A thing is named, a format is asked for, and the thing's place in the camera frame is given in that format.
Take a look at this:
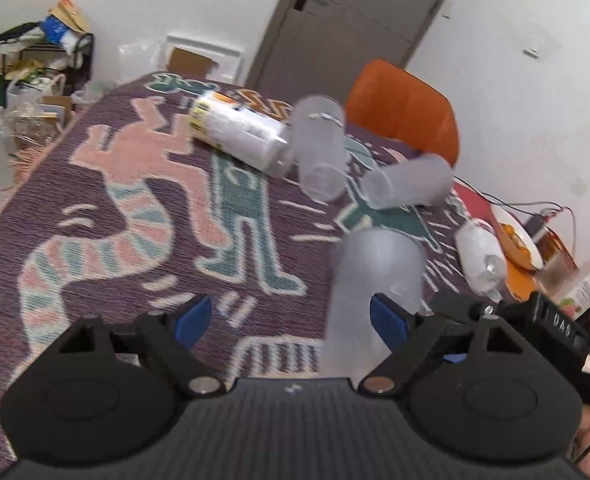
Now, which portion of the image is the black shelf with clutter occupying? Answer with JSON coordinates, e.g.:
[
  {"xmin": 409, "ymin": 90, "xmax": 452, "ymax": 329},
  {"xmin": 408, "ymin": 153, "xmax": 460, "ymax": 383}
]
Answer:
[{"xmin": 0, "ymin": 0, "xmax": 95, "ymax": 108}]

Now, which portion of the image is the frosted cup near chair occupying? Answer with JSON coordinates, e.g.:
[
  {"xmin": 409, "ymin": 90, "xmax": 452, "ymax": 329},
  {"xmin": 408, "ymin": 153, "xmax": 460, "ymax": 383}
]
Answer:
[{"xmin": 360, "ymin": 154, "xmax": 453, "ymax": 210}]

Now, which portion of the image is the cardboard box on floor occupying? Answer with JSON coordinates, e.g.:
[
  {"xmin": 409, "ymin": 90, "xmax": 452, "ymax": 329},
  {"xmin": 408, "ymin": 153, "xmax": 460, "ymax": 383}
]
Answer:
[{"xmin": 0, "ymin": 74, "xmax": 74, "ymax": 156}]

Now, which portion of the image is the clear drinking glass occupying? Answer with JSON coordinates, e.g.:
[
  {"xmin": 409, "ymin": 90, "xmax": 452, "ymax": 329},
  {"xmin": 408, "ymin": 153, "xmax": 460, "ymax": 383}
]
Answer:
[{"xmin": 536, "ymin": 252, "xmax": 577, "ymax": 295}]

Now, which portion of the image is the white framed panel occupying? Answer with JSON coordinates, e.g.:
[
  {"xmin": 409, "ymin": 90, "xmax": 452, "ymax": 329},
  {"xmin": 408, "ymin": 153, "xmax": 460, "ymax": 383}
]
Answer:
[{"xmin": 164, "ymin": 34, "xmax": 244, "ymax": 84}]

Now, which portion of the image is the orange leather chair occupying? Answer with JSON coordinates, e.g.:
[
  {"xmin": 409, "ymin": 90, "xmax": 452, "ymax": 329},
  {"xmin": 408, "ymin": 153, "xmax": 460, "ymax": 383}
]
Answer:
[{"xmin": 345, "ymin": 58, "xmax": 460, "ymax": 166}]

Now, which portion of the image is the frosted cup lying middle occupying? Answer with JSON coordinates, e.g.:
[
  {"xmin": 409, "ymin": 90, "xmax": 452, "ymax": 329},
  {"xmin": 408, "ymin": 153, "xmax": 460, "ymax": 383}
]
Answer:
[{"xmin": 290, "ymin": 94, "xmax": 346, "ymax": 203}]

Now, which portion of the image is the white bowl with fruit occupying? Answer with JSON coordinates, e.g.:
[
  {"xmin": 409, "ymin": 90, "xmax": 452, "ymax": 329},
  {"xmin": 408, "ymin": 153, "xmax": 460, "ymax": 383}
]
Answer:
[{"xmin": 490, "ymin": 205, "xmax": 543, "ymax": 271}]

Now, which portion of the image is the grey door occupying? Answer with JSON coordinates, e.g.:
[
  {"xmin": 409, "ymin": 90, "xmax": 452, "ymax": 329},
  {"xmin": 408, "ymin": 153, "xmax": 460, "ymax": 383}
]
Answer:
[{"xmin": 248, "ymin": 0, "xmax": 444, "ymax": 103}]

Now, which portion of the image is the black charger with cables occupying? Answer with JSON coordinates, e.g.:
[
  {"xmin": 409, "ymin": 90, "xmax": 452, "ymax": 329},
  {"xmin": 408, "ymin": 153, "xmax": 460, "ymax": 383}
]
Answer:
[{"xmin": 454, "ymin": 176, "xmax": 577, "ymax": 254}]

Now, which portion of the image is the frosted plastic cup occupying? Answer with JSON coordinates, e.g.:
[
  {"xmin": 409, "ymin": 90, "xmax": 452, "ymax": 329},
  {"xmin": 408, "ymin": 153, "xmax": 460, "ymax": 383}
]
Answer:
[{"xmin": 321, "ymin": 227, "xmax": 427, "ymax": 386}]

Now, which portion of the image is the labelled clear plastic jar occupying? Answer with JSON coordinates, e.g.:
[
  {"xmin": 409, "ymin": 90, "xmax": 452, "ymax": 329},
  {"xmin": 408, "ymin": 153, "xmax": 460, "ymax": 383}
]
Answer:
[{"xmin": 188, "ymin": 91, "xmax": 294, "ymax": 178}]

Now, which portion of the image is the patterned woven tablecloth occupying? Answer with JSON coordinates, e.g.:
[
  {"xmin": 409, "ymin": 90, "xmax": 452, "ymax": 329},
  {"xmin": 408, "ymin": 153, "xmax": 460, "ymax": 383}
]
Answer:
[{"xmin": 0, "ymin": 74, "xmax": 490, "ymax": 472}]

